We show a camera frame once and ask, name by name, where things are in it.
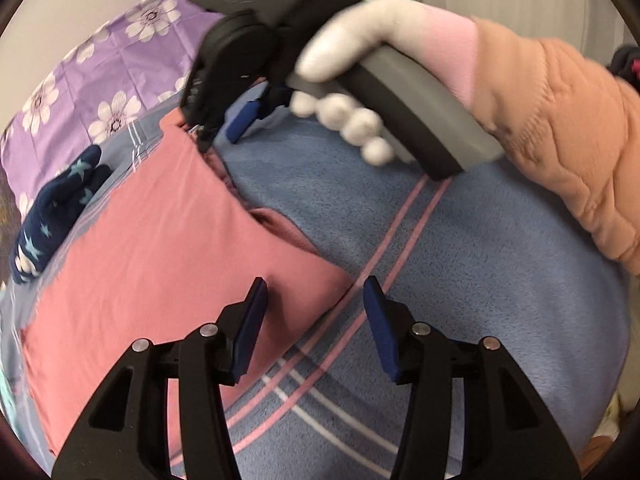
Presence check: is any pink long-sleeve shirt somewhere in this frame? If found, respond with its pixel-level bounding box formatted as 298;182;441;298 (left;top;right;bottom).
22;110;353;456

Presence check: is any person's right hand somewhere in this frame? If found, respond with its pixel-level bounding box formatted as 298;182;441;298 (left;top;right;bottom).
290;0;432;166

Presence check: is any navy star-print garment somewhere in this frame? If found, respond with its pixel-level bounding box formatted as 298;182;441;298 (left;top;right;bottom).
11;145;112;286

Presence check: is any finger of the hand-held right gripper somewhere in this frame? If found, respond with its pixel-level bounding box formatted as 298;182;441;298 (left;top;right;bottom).
226;84;292;144
179;55;242;154

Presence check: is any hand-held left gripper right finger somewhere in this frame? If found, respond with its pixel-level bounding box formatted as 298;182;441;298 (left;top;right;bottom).
363;276;581;480

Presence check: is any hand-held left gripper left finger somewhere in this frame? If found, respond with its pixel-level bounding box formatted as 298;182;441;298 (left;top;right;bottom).
52;276;269;480

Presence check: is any blue plaid blanket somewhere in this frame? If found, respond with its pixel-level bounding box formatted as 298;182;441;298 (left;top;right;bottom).
0;75;631;480

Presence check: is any purple floral bed sheet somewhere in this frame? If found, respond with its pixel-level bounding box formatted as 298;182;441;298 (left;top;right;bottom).
0;0;266;211

